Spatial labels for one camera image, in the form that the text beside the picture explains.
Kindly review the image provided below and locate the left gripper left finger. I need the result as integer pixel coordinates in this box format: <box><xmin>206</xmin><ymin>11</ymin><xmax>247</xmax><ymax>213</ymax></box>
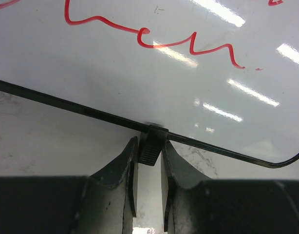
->
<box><xmin>70</xmin><ymin>137</ymin><xmax>138</xmax><ymax>234</ymax></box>

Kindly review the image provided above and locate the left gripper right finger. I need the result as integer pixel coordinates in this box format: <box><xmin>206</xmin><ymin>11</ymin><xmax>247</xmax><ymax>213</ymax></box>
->
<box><xmin>161</xmin><ymin>140</ymin><xmax>210</xmax><ymax>234</ymax></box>

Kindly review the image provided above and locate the black clip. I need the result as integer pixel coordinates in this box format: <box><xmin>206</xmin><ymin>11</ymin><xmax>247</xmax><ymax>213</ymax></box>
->
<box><xmin>138</xmin><ymin>124</ymin><xmax>168</xmax><ymax>166</ymax></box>

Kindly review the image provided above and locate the black framed whiteboard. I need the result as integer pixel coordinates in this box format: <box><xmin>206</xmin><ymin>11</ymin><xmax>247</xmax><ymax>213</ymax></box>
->
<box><xmin>0</xmin><ymin>0</ymin><xmax>299</xmax><ymax>168</ymax></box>

